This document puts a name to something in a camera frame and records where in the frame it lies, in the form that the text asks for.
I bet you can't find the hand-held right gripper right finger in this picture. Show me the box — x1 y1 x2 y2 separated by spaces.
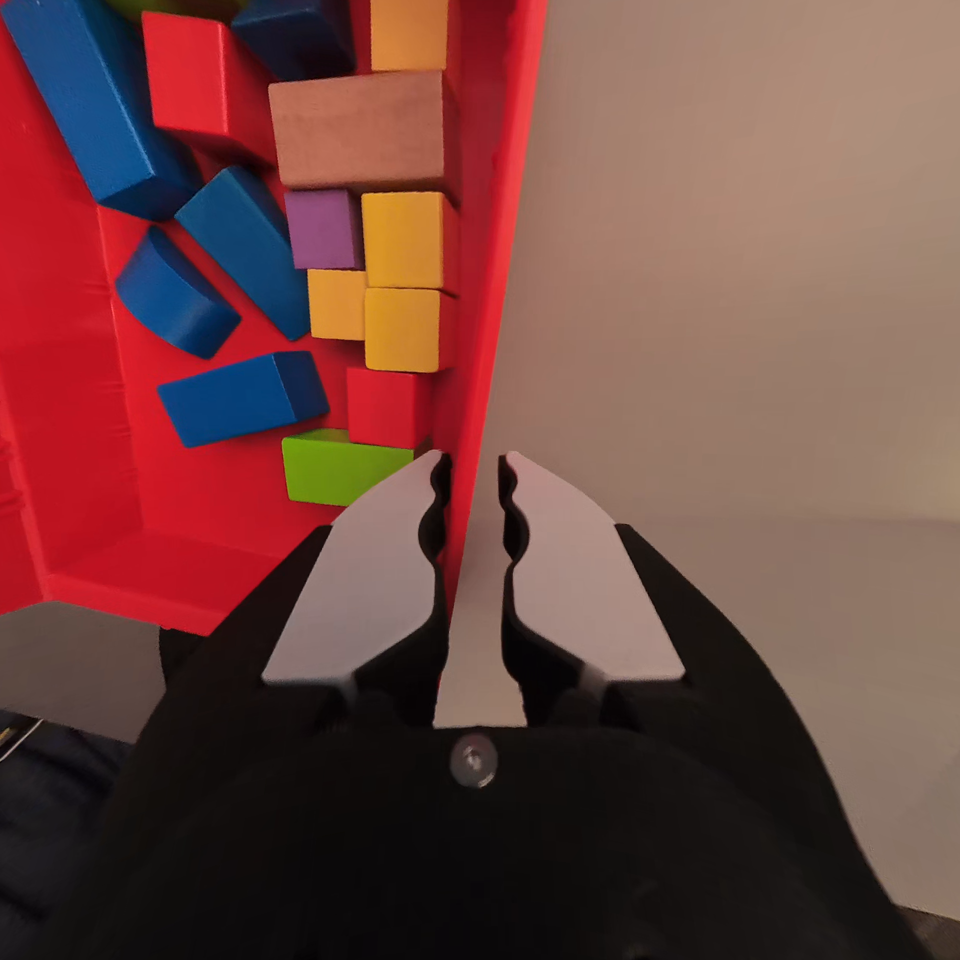
497 450 687 725

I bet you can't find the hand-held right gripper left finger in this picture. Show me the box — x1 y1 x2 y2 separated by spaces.
262 450 453 725

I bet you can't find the green wooden block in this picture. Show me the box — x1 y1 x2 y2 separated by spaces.
105 0 249 20
281 429 435 507

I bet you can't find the red cube block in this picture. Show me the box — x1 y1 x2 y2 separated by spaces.
345 366 436 451

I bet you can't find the red plastic bin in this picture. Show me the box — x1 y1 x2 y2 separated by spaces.
0 0 549 637

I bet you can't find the navy half-round wooden block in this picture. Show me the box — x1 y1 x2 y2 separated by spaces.
114 225 243 360

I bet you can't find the purple wooden cube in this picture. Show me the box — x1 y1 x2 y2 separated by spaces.
283 189 366 272

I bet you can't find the large blue wooden block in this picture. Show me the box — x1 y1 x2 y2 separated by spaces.
174 165 312 343

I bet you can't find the natural wood rectangular block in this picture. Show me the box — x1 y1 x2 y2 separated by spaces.
267 71 462 204

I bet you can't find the red wooden block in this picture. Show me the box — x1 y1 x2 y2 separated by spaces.
141 11 279 166

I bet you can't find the small yellow wooden cube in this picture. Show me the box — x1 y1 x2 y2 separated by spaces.
369 0 451 74

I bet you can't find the dark blue wedge block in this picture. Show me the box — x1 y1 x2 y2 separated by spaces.
231 0 357 82

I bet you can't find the blue wooden cuboid block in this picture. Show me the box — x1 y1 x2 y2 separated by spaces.
0 0 204 222

